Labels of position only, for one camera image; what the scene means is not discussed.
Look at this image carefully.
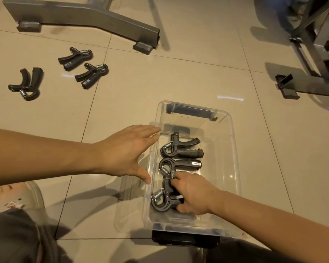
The person's right hand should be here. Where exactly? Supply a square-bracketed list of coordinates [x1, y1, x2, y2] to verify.
[170, 171, 223, 216]

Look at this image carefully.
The person's left hand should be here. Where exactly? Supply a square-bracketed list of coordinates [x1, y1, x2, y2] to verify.
[92, 124, 162, 185]

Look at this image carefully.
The black spring grip strengthener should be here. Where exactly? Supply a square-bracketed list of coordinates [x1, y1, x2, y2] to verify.
[8, 67, 44, 102]
[160, 131, 204, 159]
[58, 46, 94, 72]
[158, 157, 203, 180]
[150, 178, 185, 213]
[74, 62, 109, 90]

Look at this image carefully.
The clear plastic storage box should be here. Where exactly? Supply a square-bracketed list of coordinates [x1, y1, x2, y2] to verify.
[142, 100, 242, 248]

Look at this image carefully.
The person's right forearm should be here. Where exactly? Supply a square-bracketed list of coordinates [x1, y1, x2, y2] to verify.
[213, 190, 329, 263]

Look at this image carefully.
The person's left forearm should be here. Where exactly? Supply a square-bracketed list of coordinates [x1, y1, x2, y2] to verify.
[0, 127, 99, 189]

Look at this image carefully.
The beige left slipper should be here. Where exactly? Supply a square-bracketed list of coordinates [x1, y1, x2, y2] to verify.
[0, 180, 46, 217]

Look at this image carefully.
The grey metal rack stand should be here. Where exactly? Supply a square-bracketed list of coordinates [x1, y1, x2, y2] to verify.
[3, 0, 161, 56]

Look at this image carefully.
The grey metal machine frame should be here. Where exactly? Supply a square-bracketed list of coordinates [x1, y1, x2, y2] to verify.
[275, 0, 329, 100]

